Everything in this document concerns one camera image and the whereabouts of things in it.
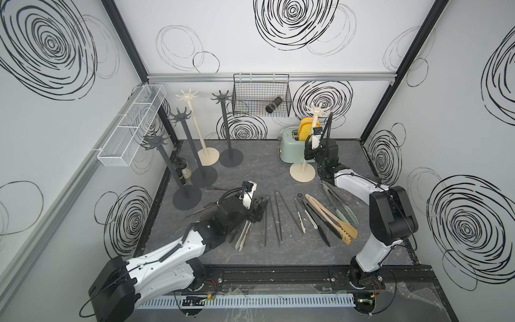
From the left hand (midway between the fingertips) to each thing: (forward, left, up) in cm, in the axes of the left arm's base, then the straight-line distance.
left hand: (259, 198), depth 77 cm
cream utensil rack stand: (+25, -24, -16) cm, 38 cm away
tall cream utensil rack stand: (+34, +31, -17) cm, 49 cm away
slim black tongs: (+1, -9, -17) cm, 20 cm away
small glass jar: (+21, +38, -16) cm, 47 cm away
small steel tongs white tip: (+9, -18, -18) cm, 27 cm away
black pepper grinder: (+39, -4, +15) cm, 42 cm away
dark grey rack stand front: (+9, +37, -18) cm, 42 cm away
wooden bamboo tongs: (-6, -36, -14) cm, 40 cm away
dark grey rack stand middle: (+21, +30, -17) cm, 40 cm away
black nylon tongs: (-2, -27, -16) cm, 31 cm away
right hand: (+27, -22, +5) cm, 36 cm away
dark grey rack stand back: (+34, +18, -17) cm, 42 cm away
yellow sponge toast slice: (+36, -21, +5) cm, 42 cm away
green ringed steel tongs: (+2, -36, -15) cm, 39 cm away
